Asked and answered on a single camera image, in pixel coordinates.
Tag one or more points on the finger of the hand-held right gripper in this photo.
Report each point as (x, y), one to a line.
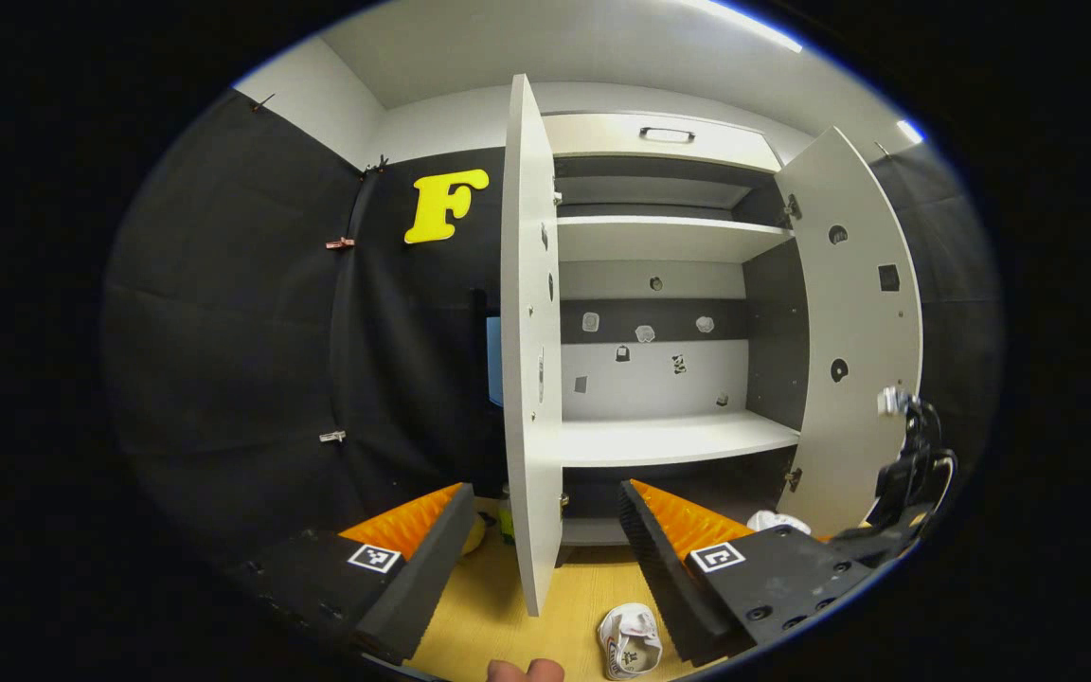
(886, 540)

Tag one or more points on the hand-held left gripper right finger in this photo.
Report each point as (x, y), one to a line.
(659, 568)

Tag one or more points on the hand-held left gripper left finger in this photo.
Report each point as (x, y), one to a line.
(427, 578)

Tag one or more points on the white shoe with striped side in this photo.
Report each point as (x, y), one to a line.
(631, 639)
(778, 521)

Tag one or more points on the white shoe cabinet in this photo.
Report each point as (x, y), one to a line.
(659, 388)

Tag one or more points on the white cabinet shelf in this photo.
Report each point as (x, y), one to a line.
(640, 192)
(669, 440)
(659, 239)

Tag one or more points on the small yellow green object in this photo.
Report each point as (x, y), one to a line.
(476, 532)

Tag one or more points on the black backdrop cloth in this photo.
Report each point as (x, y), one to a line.
(223, 332)
(967, 332)

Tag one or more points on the white cloth clip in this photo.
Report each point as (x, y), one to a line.
(332, 437)

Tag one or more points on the small ceiling light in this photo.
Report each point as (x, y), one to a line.
(910, 131)

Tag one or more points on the copper cloth clip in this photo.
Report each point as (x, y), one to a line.
(341, 243)

